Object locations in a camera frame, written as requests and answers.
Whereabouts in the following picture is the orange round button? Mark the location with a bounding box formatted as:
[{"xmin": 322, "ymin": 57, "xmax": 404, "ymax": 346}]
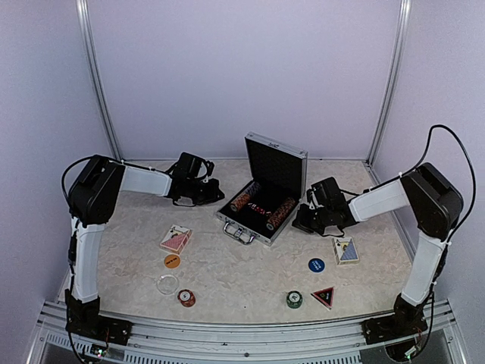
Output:
[{"xmin": 164, "ymin": 254, "xmax": 181, "ymax": 269}]

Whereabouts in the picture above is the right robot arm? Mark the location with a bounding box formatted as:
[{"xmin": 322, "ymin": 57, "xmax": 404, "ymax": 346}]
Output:
[{"xmin": 293, "ymin": 158, "xmax": 470, "ymax": 337}]

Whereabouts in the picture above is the black triangular button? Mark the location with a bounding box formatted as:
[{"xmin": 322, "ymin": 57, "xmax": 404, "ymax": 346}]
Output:
[{"xmin": 311, "ymin": 287, "xmax": 334, "ymax": 310}]

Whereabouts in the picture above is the right poker chip row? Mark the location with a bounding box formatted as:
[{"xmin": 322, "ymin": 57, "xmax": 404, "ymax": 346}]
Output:
[{"xmin": 266, "ymin": 197, "xmax": 296, "ymax": 231}]

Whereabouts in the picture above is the blue round button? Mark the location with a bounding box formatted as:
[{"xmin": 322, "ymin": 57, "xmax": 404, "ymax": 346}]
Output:
[{"xmin": 308, "ymin": 258, "xmax": 326, "ymax": 273}]

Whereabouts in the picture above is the poker chip row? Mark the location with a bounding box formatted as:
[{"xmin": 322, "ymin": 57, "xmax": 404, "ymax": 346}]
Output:
[
  {"xmin": 230, "ymin": 181, "xmax": 261, "ymax": 212},
  {"xmin": 266, "ymin": 197, "xmax": 296, "ymax": 231}
]

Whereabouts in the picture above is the aluminium frame post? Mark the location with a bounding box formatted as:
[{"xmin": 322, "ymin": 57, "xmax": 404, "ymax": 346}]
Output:
[
  {"xmin": 76, "ymin": 0, "xmax": 123, "ymax": 159},
  {"xmin": 366, "ymin": 0, "xmax": 412, "ymax": 168}
]

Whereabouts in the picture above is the left aluminium frame post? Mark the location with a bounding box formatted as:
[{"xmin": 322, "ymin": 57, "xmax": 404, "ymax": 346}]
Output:
[{"xmin": 76, "ymin": 0, "xmax": 123, "ymax": 159}]

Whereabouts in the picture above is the red playing card deck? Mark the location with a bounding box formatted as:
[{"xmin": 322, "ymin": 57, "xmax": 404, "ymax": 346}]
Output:
[{"xmin": 159, "ymin": 224, "xmax": 192, "ymax": 255}]

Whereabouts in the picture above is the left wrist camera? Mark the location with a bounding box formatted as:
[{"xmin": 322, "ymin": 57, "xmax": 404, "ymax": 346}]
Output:
[{"xmin": 165, "ymin": 152, "xmax": 214, "ymax": 180}]

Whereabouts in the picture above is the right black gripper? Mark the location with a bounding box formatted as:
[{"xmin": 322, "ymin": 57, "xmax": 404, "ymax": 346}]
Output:
[{"xmin": 293, "ymin": 202, "xmax": 333, "ymax": 234}]

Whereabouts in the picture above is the red poker chip stack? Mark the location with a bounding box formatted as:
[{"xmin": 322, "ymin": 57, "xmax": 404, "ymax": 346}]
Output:
[{"xmin": 177, "ymin": 289, "xmax": 196, "ymax": 308}]

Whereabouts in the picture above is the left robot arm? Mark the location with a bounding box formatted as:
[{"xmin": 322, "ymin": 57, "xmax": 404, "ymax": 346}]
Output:
[{"xmin": 61, "ymin": 152, "xmax": 224, "ymax": 304}]

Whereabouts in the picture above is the left poker chip row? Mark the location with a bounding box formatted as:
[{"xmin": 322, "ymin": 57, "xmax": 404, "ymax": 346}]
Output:
[{"xmin": 230, "ymin": 181, "xmax": 261, "ymax": 212}]

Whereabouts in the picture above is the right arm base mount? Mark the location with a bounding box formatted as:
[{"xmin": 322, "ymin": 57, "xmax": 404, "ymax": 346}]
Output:
[{"xmin": 361, "ymin": 294, "xmax": 427, "ymax": 344}]

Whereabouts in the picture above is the aluminium poker case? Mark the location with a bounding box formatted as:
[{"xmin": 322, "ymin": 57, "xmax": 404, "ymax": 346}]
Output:
[{"xmin": 216, "ymin": 132, "xmax": 308, "ymax": 246}]

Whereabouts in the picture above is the front aluminium rail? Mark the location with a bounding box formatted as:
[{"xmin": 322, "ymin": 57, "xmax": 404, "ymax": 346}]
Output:
[{"xmin": 37, "ymin": 299, "xmax": 455, "ymax": 364}]

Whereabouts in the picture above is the blue playing card deck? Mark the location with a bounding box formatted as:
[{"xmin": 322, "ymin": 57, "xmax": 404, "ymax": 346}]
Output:
[{"xmin": 333, "ymin": 237, "xmax": 360, "ymax": 265}]

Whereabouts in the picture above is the green poker chip stack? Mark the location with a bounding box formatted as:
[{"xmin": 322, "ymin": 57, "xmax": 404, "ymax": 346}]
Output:
[{"xmin": 286, "ymin": 290, "xmax": 303, "ymax": 309}]

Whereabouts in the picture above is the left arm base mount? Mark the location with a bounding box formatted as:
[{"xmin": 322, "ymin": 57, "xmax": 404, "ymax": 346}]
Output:
[{"xmin": 65, "ymin": 290, "xmax": 133, "ymax": 346}]

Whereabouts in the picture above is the clear round button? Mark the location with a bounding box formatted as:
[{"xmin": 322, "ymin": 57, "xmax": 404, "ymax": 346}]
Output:
[{"xmin": 156, "ymin": 275, "xmax": 179, "ymax": 296}]

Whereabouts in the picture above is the right aluminium frame post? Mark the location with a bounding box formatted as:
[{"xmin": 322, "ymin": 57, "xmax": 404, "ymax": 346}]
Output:
[{"xmin": 366, "ymin": 0, "xmax": 412, "ymax": 168}]

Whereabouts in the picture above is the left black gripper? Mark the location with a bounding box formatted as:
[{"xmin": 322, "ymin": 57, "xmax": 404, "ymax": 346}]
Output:
[{"xmin": 186, "ymin": 178, "xmax": 225, "ymax": 206}]

